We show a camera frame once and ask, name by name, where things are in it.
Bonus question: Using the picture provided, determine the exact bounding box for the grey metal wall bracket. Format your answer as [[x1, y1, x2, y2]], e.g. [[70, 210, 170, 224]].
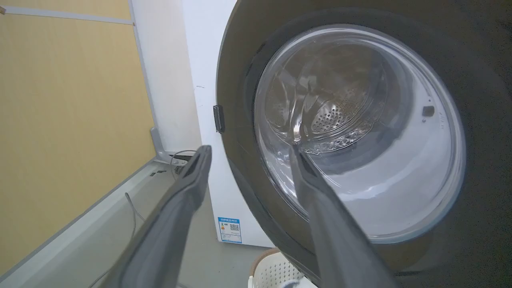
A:
[[150, 127, 188, 165]]

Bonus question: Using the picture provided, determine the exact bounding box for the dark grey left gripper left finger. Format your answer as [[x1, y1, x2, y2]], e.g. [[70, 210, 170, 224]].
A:
[[105, 145, 212, 288]]

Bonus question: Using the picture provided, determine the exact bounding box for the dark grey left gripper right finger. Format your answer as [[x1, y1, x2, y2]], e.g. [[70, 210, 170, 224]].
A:
[[289, 144, 397, 288]]

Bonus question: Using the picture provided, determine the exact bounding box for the white washing machine body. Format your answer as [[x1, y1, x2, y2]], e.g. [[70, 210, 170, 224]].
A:
[[182, 0, 276, 248]]

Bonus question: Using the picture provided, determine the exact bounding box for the blue energy label sticker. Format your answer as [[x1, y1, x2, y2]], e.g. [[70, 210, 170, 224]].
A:
[[218, 217, 242, 244]]

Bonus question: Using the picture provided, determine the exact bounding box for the thin grey cable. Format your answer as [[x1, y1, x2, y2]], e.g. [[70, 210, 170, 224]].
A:
[[89, 150, 197, 288]]

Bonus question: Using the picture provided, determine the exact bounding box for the white perforated laundry basket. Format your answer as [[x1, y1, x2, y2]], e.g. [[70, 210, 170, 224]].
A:
[[248, 248, 318, 288]]

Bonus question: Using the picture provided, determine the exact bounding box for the dark round washing machine door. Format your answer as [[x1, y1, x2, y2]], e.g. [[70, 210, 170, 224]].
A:
[[216, 0, 512, 288]]

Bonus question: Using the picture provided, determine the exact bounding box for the black door latch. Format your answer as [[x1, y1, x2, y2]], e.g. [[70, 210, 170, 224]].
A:
[[213, 105, 225, 134]]

